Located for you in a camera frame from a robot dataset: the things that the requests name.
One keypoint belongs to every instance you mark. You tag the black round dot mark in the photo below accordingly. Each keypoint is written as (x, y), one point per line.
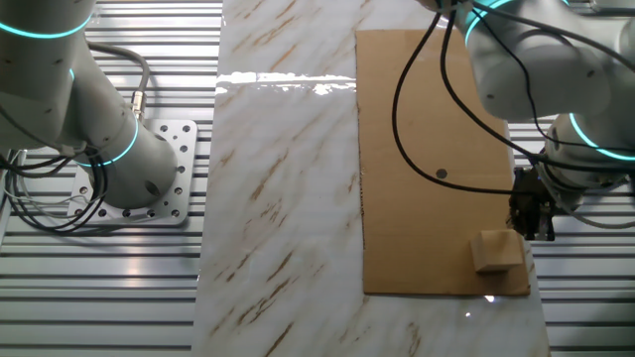
(441, 174)

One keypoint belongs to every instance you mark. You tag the small wooden block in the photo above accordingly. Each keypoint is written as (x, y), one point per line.
(496, 253)

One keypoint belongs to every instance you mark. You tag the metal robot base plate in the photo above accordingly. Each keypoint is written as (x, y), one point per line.
(183, 149)

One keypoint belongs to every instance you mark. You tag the white marble pattern board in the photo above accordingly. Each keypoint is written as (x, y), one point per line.
(283, 198)

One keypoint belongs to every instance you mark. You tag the brown cardboard sheet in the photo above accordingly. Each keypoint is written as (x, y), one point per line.
(421, 223)

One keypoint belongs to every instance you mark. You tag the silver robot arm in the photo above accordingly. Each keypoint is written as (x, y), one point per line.
(536, 74)

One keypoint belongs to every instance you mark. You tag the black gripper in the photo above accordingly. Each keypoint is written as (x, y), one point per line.
(530, 191)

